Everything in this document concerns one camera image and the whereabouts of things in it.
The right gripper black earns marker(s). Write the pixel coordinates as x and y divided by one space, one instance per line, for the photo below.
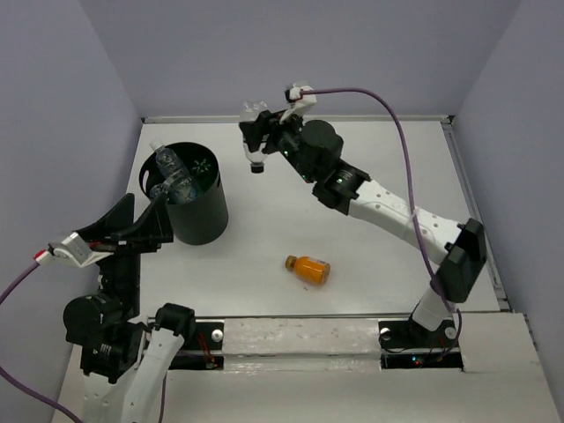
267 122

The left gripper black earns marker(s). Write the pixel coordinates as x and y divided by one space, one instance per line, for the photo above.
148 231

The clear bottle black cap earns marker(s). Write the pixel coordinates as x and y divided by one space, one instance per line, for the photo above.
251 126

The clear unlabelled plastic bottle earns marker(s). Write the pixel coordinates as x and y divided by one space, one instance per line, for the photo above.
180 185

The green plastic bottle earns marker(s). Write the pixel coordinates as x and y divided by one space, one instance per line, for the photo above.
202 169

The orange juice bottle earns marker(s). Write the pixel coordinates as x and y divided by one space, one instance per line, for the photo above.
308 269

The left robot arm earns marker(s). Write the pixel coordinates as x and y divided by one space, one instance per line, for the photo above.
124 361

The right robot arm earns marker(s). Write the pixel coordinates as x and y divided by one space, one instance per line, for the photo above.
314 149

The black cylindrical bin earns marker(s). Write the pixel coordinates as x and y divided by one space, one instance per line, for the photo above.
203 220

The white foam strip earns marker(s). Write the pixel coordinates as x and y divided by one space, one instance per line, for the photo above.
310 344

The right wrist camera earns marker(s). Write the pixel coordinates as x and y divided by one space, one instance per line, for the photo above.
299 99

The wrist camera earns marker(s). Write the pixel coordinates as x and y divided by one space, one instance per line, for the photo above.
299 99
72 250

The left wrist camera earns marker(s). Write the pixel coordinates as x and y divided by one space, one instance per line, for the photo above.
72 250

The aluminium table rail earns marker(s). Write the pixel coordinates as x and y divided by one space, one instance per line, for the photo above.
188 119

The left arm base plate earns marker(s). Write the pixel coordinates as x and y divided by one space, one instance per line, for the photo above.
204 352

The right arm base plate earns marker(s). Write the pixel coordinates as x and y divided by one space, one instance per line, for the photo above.
405 345

